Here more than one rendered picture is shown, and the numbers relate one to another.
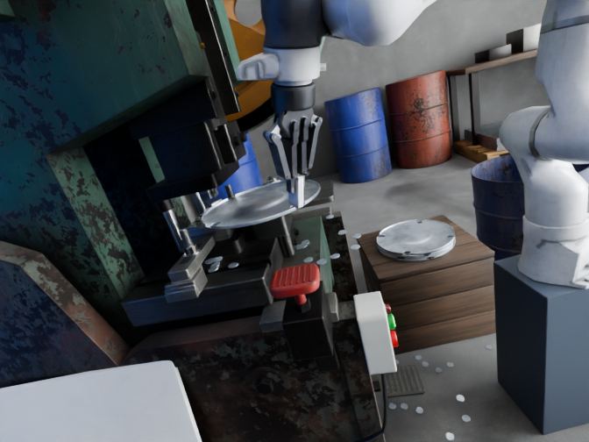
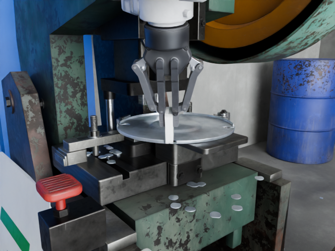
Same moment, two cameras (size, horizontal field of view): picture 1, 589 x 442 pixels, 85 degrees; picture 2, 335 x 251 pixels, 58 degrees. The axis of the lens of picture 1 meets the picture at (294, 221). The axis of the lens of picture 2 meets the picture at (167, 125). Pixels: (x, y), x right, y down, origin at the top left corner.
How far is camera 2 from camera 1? 45 cm
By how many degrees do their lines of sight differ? 40
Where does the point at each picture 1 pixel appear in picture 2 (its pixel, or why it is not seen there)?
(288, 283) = (45, 185)
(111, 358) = (36, 176)
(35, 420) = (9, 186)
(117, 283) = (62, 133)
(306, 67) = (155, 10)
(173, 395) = not seen: hidden behind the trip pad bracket
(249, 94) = (255, 26)
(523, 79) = not seen: outside the picture
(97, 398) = (25, 194)
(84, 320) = (35, 144)
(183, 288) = (61, 155)
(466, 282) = not seen: outside the picture
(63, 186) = (53, 57)
